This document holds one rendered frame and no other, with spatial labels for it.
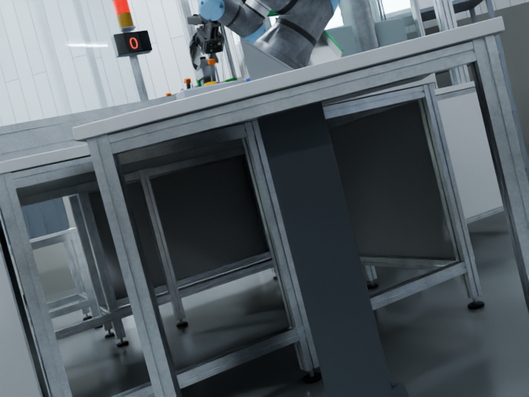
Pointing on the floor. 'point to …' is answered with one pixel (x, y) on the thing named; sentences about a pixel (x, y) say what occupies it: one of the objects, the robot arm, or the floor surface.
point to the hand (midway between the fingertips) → (201, 64)
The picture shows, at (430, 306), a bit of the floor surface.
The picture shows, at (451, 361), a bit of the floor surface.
